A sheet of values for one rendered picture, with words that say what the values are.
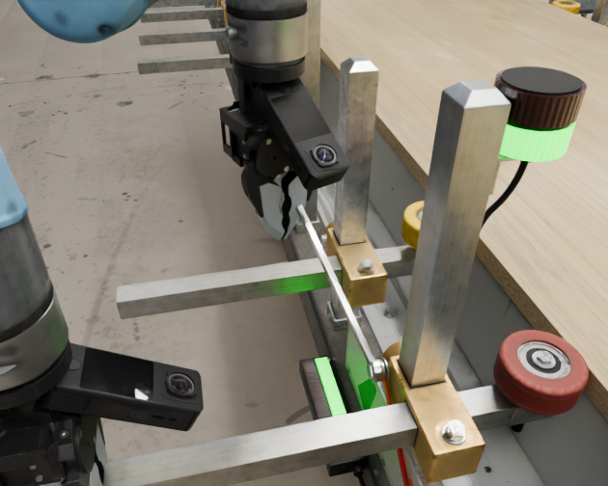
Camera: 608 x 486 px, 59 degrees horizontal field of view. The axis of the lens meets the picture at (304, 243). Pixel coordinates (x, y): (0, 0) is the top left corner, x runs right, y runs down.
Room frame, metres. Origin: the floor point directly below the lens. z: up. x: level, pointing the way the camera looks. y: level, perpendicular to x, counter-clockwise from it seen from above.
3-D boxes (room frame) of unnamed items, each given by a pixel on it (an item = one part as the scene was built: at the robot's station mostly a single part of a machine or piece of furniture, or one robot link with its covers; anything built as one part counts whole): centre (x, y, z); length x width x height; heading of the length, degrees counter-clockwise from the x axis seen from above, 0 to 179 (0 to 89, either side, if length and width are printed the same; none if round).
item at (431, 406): (0.33, -0.13, 0.85); 0.14 x 0.06 x 0.05; 13
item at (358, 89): (0.60, -0.06, 0.87); 0.04 x 0.04 x 0.48; 13
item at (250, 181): (0.50, 0.04, 1.01); 0.05 x 0.02 x 0.09; 123
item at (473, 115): (0.35, -0.12, 0.93); 0.04 x 0.04 x 0.48; 13
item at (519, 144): (0.36, -0.16, 1.13); 0.06 x 0.06 x 0.02
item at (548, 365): (0.34, -0.23, 0.85); 0.08 x 0.08 x 0.11
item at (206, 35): (1.76, 0.30, 0.81); 0.44 x 0.03 x 0.04; 103
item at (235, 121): (0.53, 0.04, 1.07); 0.09 x 0.08 x 0.12; 33
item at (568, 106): (0.36, -0.16, 1.16); 0.06 x 0.06 x 0.02
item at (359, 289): (0.58, -0.07, 0.84); 0.14 x 0.06 x 0.05; 13
